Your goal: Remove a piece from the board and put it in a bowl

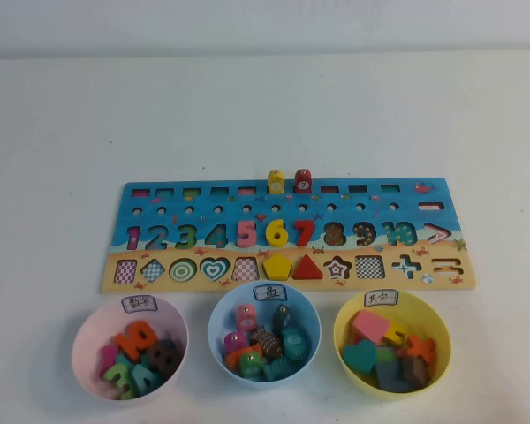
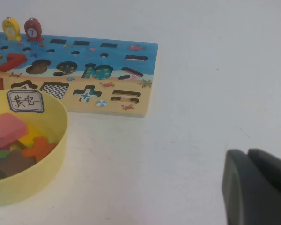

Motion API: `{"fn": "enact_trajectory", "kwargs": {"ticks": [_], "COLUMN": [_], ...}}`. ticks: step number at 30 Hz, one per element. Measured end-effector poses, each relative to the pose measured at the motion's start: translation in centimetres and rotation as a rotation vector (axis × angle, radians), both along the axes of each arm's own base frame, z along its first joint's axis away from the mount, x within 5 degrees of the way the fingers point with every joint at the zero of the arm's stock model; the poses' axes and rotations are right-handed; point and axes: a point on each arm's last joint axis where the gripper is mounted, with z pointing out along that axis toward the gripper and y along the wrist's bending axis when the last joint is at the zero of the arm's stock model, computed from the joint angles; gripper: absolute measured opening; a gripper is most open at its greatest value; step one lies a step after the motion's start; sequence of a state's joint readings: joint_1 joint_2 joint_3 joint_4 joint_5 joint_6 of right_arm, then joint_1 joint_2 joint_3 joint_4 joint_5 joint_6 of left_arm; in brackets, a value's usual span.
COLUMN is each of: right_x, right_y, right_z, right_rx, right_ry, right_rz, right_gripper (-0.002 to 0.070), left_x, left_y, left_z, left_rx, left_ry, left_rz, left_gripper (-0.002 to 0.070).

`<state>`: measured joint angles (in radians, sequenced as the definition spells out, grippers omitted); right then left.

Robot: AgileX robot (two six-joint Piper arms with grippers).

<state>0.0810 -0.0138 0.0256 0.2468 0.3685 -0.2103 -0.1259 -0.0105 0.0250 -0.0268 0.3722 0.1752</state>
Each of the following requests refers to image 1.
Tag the red fish piece numbered seven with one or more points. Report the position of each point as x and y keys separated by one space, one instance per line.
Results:
x=303 y=182

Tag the pink plastic bowl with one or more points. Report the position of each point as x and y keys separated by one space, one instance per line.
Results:
x=93 y=335

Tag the paper label on pink bowl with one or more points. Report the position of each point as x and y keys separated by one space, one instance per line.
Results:
x=139 y=304

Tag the blue plastic bowl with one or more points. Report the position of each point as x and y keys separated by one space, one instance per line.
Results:
x=223 y=318

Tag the orange wooden fish piece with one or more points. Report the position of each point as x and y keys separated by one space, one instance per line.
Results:
x=236 y=358

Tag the magenta wooden fish piece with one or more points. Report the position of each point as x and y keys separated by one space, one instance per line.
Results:
x=234 y=343

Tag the green wooden fish piece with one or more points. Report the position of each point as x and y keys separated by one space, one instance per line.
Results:
x=252 y=366

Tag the pink wooden fish piece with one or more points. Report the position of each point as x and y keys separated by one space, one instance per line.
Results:
x=246 y=317

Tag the brown striped fish piece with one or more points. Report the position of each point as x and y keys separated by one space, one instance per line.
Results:
x=267 y=342

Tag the teal striped fish piece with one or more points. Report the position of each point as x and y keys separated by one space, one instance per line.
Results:
x=278 y=368

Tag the paper label on blue bowl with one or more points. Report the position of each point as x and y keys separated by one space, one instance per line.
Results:
x=271 y=292

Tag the dark grey fish piece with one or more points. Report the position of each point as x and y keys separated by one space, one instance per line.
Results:
x=282 y=315

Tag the blue wooden puzzle board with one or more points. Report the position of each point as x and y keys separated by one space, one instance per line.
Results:
x=229 y=214

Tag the teal wooden fish piece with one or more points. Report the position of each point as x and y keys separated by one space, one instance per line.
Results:
x=297 y=343

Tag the yellow wooden pentagon piece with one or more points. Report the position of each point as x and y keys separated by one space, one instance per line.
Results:
x=277 y=266

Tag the red wooden triangle piece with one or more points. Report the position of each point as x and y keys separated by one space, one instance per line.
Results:
x=308 y=269

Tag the yellow wooden fish piece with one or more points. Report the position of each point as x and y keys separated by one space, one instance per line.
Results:
x=275 y=182

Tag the teal wooden heart piece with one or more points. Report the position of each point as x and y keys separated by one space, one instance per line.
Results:
x=359 y=357

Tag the pink wooden trapezoid piece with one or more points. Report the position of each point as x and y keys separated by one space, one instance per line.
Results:
x=371 y=326

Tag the green wooden round piece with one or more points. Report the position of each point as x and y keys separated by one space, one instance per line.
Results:
x=386 y=354

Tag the grey blue square piece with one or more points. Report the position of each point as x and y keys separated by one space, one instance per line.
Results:
x=391 y=377

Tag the paper label on yellow bowl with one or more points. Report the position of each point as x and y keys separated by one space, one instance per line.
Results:
x=381 y=298

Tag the yellow wooden equals piece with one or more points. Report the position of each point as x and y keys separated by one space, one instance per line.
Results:
x=395 y=334

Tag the orange wooden plus piece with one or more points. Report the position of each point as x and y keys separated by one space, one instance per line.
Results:
x=420 y=346

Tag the yellow plastic bowl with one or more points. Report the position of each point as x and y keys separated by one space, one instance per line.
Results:
x=437 y=327

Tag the magenta wooden number one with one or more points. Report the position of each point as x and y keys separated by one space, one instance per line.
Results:
x=108 y=360

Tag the green wooden number three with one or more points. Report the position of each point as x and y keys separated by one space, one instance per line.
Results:
x=119 y=380

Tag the teal wooden number four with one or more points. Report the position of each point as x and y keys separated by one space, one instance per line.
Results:
x=146 y=380

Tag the orange wooden number ten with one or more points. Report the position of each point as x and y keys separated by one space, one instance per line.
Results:
x=134 y=339

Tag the dark brown number eight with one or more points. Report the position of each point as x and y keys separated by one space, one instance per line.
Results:
x=163 y=355

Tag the pink wooden number five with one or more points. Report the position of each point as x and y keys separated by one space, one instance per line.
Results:
x=246 y=233

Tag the yellow wooden number six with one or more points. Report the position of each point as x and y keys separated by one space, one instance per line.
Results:
x=277 y=234

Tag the red wooden number seven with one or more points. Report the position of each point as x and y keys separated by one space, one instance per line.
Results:
x=306 y=232

